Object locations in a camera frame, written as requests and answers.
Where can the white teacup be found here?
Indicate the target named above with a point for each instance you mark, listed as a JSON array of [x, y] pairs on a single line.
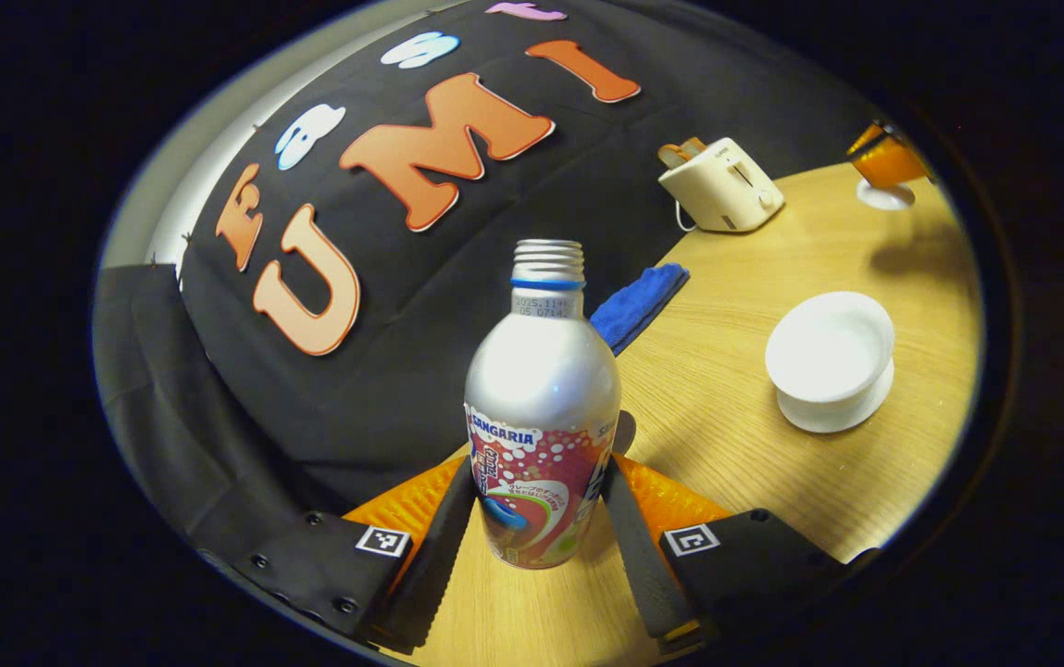
[[828, 352]]

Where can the white toaster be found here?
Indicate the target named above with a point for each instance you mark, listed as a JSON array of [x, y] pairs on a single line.
[[726, 190]]

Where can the dark round coaster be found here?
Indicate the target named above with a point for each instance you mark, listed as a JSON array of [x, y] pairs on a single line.
[[625, 434]]

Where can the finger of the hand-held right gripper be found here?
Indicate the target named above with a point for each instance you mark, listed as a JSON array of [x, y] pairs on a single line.
[[888, 157]]

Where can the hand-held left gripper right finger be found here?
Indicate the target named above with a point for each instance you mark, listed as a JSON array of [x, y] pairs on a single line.
[[643, 565]]

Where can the white teacup lid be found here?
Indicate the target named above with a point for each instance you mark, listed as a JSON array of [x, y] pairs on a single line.
[[883, 195]]

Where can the blue towel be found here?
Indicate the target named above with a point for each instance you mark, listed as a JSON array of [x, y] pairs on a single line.
[[638, 301]]

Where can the silver water bottle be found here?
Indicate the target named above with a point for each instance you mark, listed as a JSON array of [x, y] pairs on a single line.
[[541, 398]]

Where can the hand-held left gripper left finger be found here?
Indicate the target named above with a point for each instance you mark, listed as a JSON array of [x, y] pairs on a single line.
[[439, 556]]

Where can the brown bread slice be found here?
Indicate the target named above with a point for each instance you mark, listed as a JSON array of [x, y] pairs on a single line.
[[694, 144], [675, 153]]

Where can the black backdrop cloth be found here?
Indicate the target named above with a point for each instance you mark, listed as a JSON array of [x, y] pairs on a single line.
[[309, 408]]

